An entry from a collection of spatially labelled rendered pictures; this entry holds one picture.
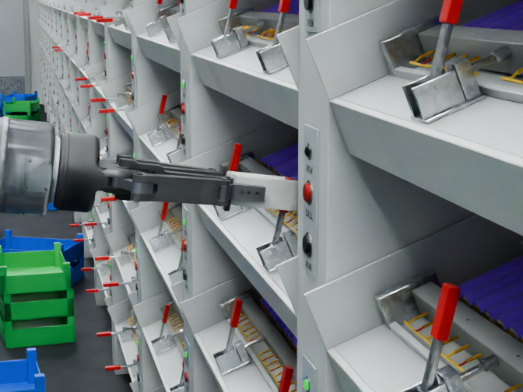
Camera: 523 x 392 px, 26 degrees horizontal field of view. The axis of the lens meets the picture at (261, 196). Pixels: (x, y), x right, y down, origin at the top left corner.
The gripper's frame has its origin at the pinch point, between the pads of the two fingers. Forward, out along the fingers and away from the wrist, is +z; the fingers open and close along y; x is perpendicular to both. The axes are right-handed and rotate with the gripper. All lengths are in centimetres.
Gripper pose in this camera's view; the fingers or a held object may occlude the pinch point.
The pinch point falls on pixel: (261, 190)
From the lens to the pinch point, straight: 112.5
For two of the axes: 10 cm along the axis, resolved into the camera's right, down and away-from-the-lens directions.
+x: 1.3, -9.8, -1.4
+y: 2.1, 1.7, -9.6
